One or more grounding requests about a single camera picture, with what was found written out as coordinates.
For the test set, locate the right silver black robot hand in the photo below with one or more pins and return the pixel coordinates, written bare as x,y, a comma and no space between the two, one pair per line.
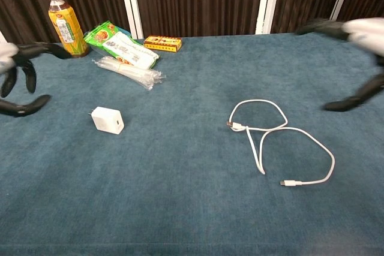
366,34

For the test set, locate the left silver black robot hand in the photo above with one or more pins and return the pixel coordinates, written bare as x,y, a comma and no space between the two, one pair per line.
18,53

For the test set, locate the white cube wall charger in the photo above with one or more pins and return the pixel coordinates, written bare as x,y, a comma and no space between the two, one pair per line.
108,119

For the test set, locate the yellow tea bottle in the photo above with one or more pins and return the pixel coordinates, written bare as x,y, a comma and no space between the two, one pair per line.
66,28

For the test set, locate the green snack packet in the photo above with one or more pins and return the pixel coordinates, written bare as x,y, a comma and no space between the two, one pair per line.
126,47

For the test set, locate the clear plastic straw pack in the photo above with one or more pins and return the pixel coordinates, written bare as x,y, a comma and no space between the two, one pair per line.
129,71

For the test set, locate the yellow red small box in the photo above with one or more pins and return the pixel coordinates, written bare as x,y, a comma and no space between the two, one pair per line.
163,43

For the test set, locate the blue velvet tablecloth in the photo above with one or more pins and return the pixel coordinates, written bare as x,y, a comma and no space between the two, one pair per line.
180,208

